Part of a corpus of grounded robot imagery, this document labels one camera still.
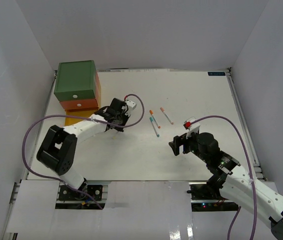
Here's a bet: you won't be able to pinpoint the blue logo sticker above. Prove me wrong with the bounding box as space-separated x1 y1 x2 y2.
207 71 226 76

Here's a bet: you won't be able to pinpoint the blue thin pen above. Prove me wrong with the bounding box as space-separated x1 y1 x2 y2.
149 117 160 138

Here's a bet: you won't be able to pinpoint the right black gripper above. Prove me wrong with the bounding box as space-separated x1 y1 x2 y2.
168 129 210 164

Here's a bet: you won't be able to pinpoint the yellow bottom drawer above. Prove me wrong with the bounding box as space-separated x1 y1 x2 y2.
63 107 100 127

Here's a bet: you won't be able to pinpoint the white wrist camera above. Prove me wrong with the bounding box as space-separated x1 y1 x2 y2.
183 116 201 139
125 100 137 113

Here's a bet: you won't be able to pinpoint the orange cap thin pen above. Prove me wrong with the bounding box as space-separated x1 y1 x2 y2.
149 109 161 129

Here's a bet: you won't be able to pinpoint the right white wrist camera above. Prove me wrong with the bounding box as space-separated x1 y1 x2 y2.
183 116 201 139

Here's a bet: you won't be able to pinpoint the green top drawer box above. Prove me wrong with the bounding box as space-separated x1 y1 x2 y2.
54 60 97 102

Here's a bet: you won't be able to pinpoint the stacked orange yellow drawers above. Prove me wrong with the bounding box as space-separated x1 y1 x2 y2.
95 72 102 108

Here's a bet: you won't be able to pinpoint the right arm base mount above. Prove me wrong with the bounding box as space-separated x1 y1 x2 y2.
187 177 239 212

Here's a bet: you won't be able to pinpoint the purple cable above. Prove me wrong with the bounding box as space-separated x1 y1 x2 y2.
191 115 258 240
22 93 145 210

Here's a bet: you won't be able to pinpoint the orange drawer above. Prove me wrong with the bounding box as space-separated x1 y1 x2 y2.
60 98 100 110

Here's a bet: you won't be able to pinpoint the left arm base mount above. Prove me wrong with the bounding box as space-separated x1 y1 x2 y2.
55 183 107 210

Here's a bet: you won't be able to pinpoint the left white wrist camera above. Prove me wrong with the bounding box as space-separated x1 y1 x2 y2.
125 100 137 113

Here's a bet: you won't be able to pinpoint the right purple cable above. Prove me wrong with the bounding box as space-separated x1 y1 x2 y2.
191 115 258 240

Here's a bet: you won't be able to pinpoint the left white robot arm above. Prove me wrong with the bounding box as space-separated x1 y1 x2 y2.
36 98 137 200

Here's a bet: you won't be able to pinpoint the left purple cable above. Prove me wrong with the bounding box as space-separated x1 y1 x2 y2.
22 93 145 210

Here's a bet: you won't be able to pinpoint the salmon cap thin pen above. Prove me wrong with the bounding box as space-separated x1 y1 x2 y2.
160 107 174 125

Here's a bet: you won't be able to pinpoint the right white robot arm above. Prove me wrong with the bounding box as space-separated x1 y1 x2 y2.
169 132 283 240

